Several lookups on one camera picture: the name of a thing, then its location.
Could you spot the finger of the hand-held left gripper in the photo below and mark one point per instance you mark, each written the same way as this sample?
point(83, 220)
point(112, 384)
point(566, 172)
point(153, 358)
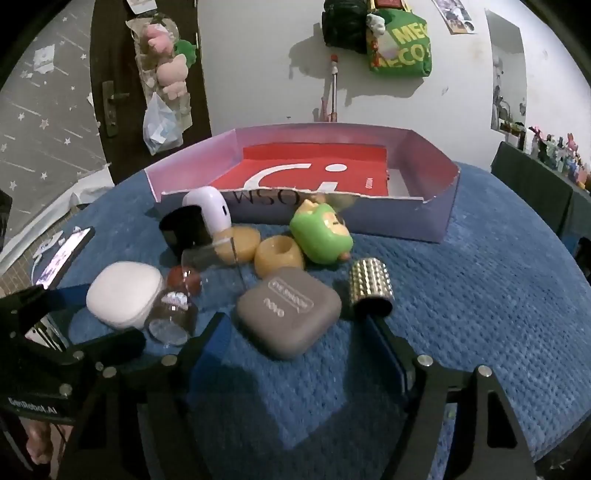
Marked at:
point(64, 295)
point(115, 344)

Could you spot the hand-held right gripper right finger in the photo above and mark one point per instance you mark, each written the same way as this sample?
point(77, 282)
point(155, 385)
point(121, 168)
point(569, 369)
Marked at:
point(390, 344)

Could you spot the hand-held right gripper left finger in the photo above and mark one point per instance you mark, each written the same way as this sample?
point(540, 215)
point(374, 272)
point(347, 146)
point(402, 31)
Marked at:
point(208, 339)

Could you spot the glass bottle brown ball cap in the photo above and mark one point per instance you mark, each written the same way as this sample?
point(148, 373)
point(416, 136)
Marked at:
point(171, 323)

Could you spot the white oval case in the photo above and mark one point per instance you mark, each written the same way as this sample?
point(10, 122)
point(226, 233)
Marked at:
point(122, 290)

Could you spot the gold studded cylinder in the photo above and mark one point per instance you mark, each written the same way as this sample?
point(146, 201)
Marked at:
point(369, 281)

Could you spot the clear plastic jar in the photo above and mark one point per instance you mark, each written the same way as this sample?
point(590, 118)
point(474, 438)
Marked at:
point(217, 272)

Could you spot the grey square makeup case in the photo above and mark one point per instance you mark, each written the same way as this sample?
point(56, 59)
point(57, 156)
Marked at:
point(286, 318)

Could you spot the yellow wax lid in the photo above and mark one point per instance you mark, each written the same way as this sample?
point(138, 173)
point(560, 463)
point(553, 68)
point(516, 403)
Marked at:
point(245, 242)

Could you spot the green cartoon figurine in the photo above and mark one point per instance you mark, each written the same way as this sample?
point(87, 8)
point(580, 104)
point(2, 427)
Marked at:
point(321, 235)

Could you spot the lilac bottle black cap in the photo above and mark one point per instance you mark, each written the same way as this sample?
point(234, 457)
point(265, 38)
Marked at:
point(207, 203)

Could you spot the pink cardboard box red bottom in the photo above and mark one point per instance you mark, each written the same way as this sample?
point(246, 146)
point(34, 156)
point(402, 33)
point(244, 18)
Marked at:
point(314, 170)

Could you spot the person's left hand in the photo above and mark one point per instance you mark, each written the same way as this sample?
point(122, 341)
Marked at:
point(46, 443)

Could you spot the black smartphone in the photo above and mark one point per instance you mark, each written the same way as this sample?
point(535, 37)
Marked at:
point(64, 254)

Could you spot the white sheet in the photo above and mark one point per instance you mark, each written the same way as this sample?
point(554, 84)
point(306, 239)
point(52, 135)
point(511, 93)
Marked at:
point(92, 184)

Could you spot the clear plastic bag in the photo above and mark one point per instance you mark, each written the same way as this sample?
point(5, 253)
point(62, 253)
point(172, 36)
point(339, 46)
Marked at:
point(160, 124)

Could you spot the dark green cabinet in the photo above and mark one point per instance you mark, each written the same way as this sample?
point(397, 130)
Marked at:
point(526, 184)

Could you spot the pink plush toy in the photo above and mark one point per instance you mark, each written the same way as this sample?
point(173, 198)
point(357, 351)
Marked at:
point(156, 38)
point(171, 76)

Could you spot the dark brown door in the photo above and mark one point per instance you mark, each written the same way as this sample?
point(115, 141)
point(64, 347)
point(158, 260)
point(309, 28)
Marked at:
point(120, 55)

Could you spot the clear plastic toy packaging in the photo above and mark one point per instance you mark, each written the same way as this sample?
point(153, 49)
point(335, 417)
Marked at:
point(138, 60)

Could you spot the metal pole orange grip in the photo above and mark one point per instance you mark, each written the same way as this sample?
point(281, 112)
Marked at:
point(333, 78)

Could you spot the green plush toy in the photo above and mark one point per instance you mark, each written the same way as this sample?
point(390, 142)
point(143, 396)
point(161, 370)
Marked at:
point(185, 50)

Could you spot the green shopping bag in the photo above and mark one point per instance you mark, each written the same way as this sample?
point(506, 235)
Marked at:
point(406, 50)

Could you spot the white door sticker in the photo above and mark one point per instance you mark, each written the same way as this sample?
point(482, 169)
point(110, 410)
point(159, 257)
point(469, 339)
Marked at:
point(141, 5)

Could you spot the black bag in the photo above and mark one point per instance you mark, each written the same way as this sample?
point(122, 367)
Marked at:
point(344, 23)

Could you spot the wall photo print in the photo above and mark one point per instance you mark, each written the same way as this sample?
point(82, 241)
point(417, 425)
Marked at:
point(455, 14)

